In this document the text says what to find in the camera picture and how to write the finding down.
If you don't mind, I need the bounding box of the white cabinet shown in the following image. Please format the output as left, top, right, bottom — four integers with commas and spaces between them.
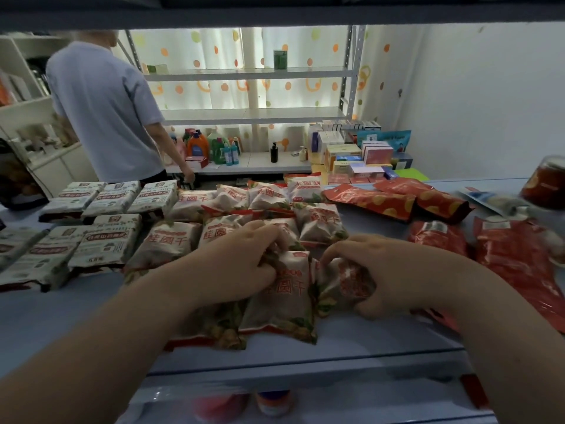
0, 34, 99, 200

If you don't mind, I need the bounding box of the dotted white curtain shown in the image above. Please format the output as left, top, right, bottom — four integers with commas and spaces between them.
127, 25, 400, 151

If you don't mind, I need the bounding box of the black bag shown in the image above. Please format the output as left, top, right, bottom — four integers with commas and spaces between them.
0, 139, 48, 211

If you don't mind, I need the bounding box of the pile of white red bags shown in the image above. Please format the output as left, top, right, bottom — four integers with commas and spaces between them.
123, 173, 350, 351

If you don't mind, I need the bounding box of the person's left forearm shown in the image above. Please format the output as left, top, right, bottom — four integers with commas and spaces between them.
0, 256, 197, 424

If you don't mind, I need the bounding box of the jar with red contents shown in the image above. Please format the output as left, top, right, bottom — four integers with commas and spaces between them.
520, 155, 565, 211

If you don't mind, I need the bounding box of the person's left hand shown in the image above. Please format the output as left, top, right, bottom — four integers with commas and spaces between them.
186, 220, 293, 312

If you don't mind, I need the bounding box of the blue white flat packet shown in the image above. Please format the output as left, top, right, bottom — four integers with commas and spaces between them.
458, 186, 532, 218

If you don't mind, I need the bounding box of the person's right forearm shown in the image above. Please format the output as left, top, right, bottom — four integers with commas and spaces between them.
435, 256, 565, 424

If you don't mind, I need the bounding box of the stack of white green packs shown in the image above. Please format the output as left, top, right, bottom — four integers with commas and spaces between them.
0, 180, 179, 293

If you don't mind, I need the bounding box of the green detergent bottle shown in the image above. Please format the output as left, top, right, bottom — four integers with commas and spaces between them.
207, 129, 227, 165

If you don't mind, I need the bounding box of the white red dried fruit packet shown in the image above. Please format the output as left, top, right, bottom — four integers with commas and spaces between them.
238, 249, 319, 346
311, 257, 377, 319

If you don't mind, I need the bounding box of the red container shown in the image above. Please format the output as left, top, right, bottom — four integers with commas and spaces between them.
193, 393, 249, 424

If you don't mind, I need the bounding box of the pile of cosmetics boxes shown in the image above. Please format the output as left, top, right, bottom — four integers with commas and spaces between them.
308, 120, 415, 185

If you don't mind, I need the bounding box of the grey metal shelf unit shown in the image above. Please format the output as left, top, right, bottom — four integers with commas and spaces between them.
118, 24, 368, 175

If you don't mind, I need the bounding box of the person's right hand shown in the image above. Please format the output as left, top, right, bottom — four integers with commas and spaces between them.
320, 235, 447, 321

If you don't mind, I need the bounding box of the orange detergent bottle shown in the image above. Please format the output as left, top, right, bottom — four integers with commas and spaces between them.
187, 131, 211, 158

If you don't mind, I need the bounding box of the red white bottle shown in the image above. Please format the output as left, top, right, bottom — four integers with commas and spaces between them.
255, 390, 295, 418

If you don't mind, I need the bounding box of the grey shelf board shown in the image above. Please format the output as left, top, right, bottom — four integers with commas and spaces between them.
0, 0, 565, 32

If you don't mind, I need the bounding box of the orange red snack bag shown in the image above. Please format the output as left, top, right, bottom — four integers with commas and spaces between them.
323, 184, 417, 222
374, 177, 474, 225

